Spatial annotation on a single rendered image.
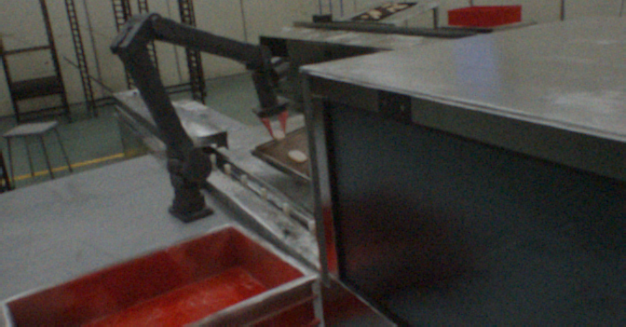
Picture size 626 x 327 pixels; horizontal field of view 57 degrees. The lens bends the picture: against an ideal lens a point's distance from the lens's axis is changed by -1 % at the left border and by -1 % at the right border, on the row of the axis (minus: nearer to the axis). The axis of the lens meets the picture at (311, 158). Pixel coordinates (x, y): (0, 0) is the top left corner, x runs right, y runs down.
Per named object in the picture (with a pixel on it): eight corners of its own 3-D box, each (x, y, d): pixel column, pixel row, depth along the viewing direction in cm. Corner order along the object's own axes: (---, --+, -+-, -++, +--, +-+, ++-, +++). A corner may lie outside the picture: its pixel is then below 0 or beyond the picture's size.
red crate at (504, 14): (446, 25, 500) (445, 9, 496) (476, 20, 517) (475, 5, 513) (493, 26, 458) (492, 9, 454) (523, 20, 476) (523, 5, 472)
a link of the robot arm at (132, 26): (95, 34, 138) (118, 34, 131) (138, 9, 145) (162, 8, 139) (173, 183, 160) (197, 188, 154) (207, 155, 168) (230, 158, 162)
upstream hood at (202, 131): (115, 107, 305) (111, 91, 302) (148, 101, 312) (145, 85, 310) (180, 162, 198) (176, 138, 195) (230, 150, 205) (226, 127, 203)
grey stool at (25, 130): (73, 171, 499) (61, 120, 486) (56, 186, 465) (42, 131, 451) (33, 175, 500) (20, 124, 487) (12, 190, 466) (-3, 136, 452)
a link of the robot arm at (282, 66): (239, 52, 173) (260, 52, 167) (265, 40, 180) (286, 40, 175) (250, 89, 178) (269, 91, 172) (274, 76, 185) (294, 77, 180)
